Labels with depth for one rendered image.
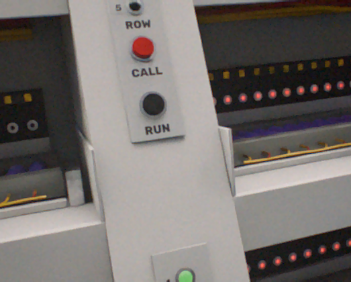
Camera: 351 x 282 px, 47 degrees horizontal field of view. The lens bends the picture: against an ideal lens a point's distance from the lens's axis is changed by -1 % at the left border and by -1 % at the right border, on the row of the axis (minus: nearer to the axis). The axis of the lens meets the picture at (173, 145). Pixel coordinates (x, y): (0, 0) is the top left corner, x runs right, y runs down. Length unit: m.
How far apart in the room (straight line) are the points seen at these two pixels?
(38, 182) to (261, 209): 0.18
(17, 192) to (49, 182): 0.03
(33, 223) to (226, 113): 0.28
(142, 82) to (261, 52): 0.31
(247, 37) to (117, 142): 0.34
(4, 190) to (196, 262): 0.17
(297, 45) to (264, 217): 0.34
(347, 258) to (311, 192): 0.24
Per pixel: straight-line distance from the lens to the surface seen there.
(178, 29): 0.32
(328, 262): 0.55
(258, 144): 0.39
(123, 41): 0.31
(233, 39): 0.57
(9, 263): 0.29
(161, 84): 0.30
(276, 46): 0.60
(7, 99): 0.46
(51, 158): 0.44
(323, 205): 0.35
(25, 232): 0.29
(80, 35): 0.31
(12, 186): 0.36
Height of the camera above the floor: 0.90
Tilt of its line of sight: 7 degrees up
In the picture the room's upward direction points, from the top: 11 degrees counter-clockwise
